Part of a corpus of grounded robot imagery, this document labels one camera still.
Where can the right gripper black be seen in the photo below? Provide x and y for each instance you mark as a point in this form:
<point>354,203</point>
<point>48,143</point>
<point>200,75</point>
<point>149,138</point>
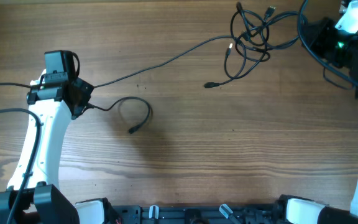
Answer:
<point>322,27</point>

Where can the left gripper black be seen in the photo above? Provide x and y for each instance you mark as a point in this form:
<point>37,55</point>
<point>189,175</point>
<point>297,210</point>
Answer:
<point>87,89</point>

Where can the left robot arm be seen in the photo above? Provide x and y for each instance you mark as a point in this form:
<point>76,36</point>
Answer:
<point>33,196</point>

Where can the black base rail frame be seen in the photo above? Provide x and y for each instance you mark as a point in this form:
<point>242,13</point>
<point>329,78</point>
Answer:
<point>258,214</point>

